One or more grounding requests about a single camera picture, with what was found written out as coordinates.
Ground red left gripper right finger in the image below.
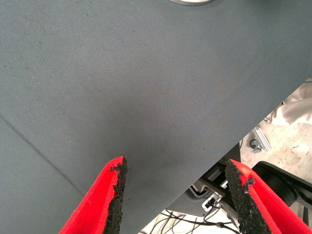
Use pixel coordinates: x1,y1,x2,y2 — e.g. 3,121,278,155
225,158,312,234

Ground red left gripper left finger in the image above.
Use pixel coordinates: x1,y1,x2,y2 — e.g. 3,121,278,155
59,155,128,234

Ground round metal carrier plate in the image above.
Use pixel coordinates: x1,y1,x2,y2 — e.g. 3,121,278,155
169,0,214,6

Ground aluminium profile with caster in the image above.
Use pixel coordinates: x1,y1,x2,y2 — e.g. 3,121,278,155
250,126,273,154

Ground grey base panel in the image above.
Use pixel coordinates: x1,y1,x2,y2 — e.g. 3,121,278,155
168,184,234,217

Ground white cloth bag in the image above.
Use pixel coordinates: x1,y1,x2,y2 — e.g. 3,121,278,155
264,78,312,126

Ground dark grey table cloth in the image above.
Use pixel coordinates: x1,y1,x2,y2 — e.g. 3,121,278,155
0,0,312,234

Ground black cable bundle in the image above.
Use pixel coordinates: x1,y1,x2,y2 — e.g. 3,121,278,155
138,203,241,234

